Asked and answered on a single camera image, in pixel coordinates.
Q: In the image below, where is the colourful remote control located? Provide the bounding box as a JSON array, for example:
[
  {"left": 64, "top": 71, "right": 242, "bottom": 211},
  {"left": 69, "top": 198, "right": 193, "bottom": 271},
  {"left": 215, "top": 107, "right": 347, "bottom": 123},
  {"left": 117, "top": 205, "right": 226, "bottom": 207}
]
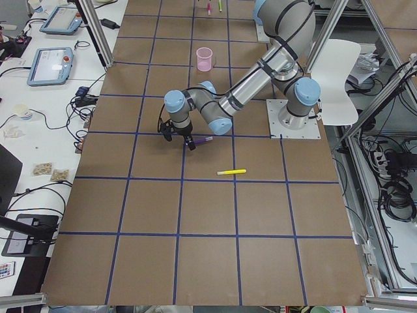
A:
[{"left": 0, "top": 261, "right": 16, "bottom": 279}]

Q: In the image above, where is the purple highlighter pen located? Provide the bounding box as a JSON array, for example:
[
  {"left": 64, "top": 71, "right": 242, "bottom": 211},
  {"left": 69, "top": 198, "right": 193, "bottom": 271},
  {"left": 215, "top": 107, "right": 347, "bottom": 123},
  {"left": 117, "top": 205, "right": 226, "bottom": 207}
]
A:
[{"left": 194, "top": 136, "right": 213, "bottom": 145}]

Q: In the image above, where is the white plastic chair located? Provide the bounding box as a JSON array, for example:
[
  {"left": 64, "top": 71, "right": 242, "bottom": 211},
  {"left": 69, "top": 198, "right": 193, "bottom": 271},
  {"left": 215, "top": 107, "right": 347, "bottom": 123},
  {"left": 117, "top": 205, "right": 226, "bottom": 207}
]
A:
[{"left": 311, "top": 39, "right": 361, "bottom": 126}]

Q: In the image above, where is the teach pendant near post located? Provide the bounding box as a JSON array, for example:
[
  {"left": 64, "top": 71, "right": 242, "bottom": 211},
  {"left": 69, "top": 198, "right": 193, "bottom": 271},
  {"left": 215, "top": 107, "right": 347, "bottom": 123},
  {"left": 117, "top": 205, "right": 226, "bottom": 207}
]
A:
[{"left": 27, "top": 47, "right": 74, "bottom": 87}]

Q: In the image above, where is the aluminium frame post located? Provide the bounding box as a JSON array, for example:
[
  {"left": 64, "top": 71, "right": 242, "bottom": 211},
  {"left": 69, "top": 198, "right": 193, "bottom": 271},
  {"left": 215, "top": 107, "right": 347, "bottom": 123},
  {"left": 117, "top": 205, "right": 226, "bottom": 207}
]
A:
[{"left": 74, "top": 0, "right": 114, "bottom": 68}]

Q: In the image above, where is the small blue device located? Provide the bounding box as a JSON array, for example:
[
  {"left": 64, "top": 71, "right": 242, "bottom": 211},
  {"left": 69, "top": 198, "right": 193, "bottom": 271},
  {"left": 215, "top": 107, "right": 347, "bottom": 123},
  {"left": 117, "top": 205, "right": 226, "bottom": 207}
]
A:
[{"left": 76, "top": 86, "right": 89, "bottom": 97}]

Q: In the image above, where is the pink mesh cup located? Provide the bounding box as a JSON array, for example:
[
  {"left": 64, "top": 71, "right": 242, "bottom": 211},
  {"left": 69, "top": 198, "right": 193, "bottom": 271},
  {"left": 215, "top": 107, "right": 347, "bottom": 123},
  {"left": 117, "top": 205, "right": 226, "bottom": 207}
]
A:
[{"left": 196, "top": 47, "right": 213, "bottom": 72}]

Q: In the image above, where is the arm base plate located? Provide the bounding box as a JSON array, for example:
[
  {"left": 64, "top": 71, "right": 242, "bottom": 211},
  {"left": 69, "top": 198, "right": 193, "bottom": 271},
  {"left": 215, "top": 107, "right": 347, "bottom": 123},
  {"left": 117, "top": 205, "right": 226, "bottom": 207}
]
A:
[
  {"left": 266, "top": 99, "right": 321, "bottom": 140},
  {"left": 255, "top": 23, "right": 270, "bottom": 43}
]

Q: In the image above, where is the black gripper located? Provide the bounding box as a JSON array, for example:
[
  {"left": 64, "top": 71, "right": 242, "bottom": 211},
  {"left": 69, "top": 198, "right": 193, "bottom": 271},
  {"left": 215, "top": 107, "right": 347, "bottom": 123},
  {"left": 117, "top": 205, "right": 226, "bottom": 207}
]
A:
[{"left": 159, "top": 118, "right": 195, "bottom": 151}]

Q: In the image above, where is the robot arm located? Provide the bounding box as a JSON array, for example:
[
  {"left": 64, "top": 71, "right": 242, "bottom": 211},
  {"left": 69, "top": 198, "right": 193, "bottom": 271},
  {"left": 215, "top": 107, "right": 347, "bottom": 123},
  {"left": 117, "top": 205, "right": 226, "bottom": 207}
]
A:
[{"left": 158, "top": 1, "right": 321, "bottom": 150}]

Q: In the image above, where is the black power adapter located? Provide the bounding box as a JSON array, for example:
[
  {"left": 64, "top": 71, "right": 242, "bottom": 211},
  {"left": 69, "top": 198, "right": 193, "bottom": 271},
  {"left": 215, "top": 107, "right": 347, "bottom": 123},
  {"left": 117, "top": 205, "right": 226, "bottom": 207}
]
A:
[{"left": 100, "top": 18, "right": 120, "bottom": 29}]

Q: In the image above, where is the yellow highlighter pen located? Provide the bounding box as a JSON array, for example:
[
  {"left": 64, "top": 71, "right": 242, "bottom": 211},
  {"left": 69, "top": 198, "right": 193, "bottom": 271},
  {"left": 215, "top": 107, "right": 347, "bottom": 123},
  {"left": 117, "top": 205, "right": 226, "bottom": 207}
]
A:
[{"left": 216, "top": 169, "right": 247, "bottom": 175}]

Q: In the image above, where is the black monitor stand base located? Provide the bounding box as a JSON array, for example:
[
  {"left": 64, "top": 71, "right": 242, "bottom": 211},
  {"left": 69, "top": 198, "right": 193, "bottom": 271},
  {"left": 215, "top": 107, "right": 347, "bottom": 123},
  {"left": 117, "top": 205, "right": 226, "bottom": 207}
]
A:
[{"left": 1, "top": 214, "right": 59, "bottom": 257}]

